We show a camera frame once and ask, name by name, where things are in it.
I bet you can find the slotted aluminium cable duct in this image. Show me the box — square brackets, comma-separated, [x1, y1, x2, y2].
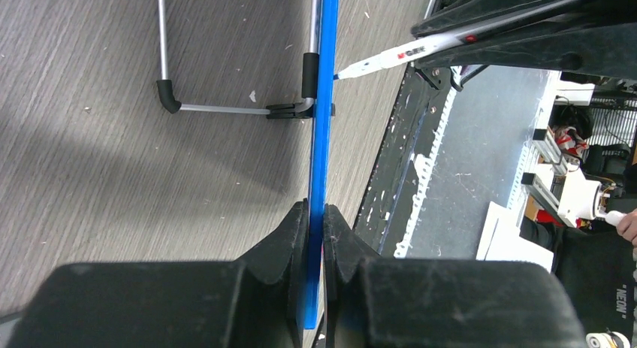
[383, 88, 457, 259]

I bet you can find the blue framed whiteboard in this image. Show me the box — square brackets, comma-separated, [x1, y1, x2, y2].
[156, 0, 339, 330]

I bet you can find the white marker pen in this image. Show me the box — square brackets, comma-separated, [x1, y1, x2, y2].
[334, 0, 583, 80]

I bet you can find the bystander hand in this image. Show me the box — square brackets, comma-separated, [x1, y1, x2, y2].
[616, 210, 637, 247]

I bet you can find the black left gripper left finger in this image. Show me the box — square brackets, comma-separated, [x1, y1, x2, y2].
[8, 201, 309, 347]

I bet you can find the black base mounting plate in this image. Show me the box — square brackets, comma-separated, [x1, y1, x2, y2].
[353, 66, 454, 256]

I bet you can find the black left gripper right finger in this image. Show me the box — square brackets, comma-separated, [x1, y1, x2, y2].
[323, 205, 586, 347]

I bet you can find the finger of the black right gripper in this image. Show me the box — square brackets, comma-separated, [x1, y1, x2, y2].
[411, 0, 637, 38]
[416, 14, 636, 80]

